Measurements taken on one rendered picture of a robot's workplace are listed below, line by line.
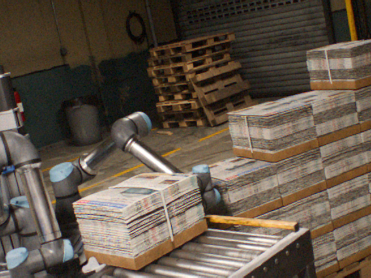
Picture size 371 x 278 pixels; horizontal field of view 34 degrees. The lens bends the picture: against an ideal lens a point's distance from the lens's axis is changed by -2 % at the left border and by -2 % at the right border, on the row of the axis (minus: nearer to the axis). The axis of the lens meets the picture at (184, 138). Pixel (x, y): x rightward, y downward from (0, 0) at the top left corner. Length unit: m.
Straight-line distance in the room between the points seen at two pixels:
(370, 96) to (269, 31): 7.49
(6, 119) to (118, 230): 0.81
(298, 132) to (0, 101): 1.43
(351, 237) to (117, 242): 1.62
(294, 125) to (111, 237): 1.28
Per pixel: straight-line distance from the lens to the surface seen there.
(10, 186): 2.67
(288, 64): 10.67
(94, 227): 2.20
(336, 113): 3.23
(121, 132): 2.60
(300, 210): 3.13
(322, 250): 3.28
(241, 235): 2.23
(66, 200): 2.89
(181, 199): 2.21
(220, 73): 9.52
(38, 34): 10.25
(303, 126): 3.09
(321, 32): 10.23
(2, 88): 2.62
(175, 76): 9.37
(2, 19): 9.95
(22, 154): 2.08
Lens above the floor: 1.57
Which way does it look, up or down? 10 degrees down
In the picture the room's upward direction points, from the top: 12 degrees counter-clockwise
